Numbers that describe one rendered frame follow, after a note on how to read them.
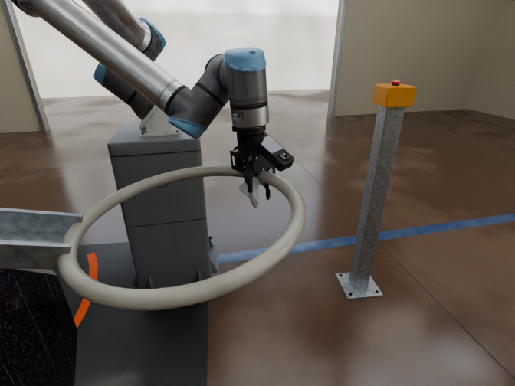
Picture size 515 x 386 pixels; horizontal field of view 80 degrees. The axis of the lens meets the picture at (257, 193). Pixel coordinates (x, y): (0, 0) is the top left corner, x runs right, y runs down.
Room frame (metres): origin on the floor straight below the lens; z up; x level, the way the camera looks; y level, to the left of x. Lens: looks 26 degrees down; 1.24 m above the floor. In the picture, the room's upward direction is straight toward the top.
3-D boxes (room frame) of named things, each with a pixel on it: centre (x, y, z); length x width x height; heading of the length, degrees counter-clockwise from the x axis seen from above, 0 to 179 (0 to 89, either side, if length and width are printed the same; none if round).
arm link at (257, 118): (0.74, 0.02, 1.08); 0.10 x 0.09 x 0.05; 137
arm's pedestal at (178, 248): (1.51, 0.50, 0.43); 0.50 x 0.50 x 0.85; 13
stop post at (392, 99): (1.34, -0.57, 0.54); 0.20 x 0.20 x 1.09; 7
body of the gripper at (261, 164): (0.75, 0.02, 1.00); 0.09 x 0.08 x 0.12; 47
